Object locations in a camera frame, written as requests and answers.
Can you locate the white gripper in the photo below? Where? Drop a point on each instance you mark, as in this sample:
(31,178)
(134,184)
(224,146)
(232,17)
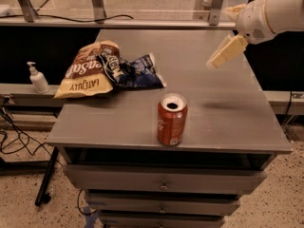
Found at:
(254,20)

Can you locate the blue chip bag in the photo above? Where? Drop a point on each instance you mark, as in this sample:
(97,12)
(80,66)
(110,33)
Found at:
(139,74)

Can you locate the brown sea salt chip bag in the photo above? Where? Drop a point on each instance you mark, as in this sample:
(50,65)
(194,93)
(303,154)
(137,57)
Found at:
(85,76)

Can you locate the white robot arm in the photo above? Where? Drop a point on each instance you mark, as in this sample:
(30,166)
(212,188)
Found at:
(284,15)

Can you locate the red soda can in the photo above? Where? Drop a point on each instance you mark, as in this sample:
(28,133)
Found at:
(172,114)

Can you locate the grey drawer cabinet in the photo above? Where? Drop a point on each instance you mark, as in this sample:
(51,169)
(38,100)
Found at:
(177,157)

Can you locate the white pump dispenser bottle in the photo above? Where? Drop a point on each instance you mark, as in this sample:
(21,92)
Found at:
(38,79)

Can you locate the black metal stand leg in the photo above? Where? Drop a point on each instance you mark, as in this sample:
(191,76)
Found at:
(43,196)

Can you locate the metal window railing frame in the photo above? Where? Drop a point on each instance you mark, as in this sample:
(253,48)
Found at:
(131,14)

